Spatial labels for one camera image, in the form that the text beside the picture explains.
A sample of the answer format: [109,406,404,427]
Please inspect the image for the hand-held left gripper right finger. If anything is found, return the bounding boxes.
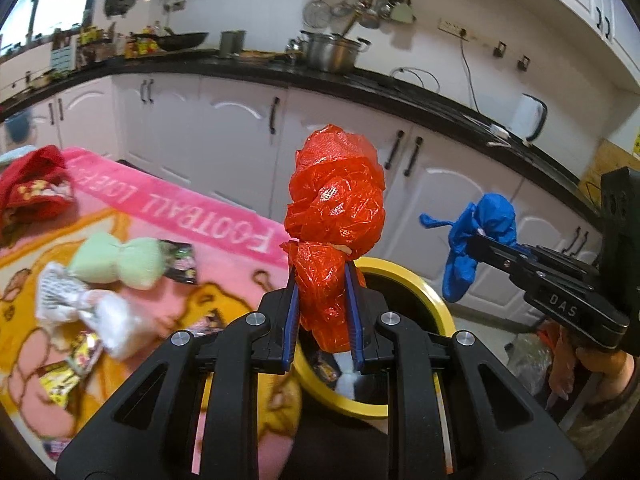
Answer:
[344,262,587,480]

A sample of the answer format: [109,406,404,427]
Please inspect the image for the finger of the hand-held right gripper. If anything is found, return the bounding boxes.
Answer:
[469,231,552,287]

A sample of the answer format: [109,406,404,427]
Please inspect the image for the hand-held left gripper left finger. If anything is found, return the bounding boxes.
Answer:
[55,262,302,480]

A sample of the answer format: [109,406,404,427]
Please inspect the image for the blue plastic bag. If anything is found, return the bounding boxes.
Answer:
[419,192,518,304]

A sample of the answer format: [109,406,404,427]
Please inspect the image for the yellow-rimmed black bin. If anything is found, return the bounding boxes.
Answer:
[292,256,457,420]

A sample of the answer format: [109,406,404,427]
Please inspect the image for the red plastic bag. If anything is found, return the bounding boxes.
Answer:
[281,122,388,353]

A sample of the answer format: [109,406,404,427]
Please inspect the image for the person's right forearm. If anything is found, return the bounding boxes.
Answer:
[565,375,640,466]

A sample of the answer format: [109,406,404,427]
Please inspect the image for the person's right hand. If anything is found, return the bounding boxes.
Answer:
[546,321,633,403]

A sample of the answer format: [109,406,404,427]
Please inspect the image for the yellow packet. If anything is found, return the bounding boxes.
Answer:
[312,352,343,383]

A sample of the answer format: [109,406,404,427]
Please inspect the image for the white crumpled paper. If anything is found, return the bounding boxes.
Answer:
[339,367,362,401]

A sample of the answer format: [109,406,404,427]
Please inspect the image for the small dark snack wrapper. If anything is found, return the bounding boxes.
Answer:
[192,310,226,336]

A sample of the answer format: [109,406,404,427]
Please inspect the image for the clear plastic bag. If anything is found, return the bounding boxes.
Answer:
[505,332,554,397]

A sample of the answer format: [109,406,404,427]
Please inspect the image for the dark pink-print snack wrapper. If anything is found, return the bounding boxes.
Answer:
[159,240,200,285]

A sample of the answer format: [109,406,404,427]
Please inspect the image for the white electric kettle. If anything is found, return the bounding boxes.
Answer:
[510,92,549,142]

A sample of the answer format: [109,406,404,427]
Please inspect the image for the plywood board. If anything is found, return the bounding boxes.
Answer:
[580,139,640,196]

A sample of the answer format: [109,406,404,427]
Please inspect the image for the white crumpled plastic bag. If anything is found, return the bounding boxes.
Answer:
[77,290,146,361]

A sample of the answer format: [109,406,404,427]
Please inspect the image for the white base cabinets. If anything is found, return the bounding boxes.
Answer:
[0,72,606,333]

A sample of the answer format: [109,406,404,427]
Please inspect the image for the pink printed blanket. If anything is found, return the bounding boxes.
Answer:
[0,146,301,476]

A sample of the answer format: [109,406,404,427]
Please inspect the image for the yellow snack wrapper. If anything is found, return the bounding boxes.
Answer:
[67,331,104,376]
[36,362,83,408]

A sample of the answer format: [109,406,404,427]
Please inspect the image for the black kitchen countertop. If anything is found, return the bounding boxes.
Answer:
[0,50,601,216]

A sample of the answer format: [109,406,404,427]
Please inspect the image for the white power strip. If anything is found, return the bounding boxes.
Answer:
[438,18,474,41]

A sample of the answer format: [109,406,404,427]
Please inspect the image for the white foam mesh sleeve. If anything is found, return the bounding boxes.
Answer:
[35,261,93,333]

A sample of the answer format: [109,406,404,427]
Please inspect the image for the steel cooking pot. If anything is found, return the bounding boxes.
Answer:
[299,31,372,74]

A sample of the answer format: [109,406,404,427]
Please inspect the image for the steel cup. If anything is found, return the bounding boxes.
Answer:
[220,30,247,59]

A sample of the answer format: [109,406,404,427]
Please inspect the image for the red embroidered cloth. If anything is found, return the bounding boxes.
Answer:
[0,145,77,247]

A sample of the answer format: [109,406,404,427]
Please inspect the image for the black wok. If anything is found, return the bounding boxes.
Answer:
[155,31,210,53]

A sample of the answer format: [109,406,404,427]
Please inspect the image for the steel mesh strainer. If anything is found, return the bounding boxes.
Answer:
[303,0,334,29]

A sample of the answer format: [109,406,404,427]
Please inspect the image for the row of condiment bottles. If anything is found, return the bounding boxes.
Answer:
[75,22,162,63]

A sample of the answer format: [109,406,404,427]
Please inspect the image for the blue bucket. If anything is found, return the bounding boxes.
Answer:
[4,109,34,144]

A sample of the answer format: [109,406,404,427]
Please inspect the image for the blue white utensil holder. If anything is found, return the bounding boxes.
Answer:
[51,44,77,72]

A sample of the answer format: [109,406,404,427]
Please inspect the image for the kitchen window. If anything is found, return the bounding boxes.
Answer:
[0,0,101,56]

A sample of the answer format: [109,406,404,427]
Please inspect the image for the coiled grey cable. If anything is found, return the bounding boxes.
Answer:
[392,66,442,94]

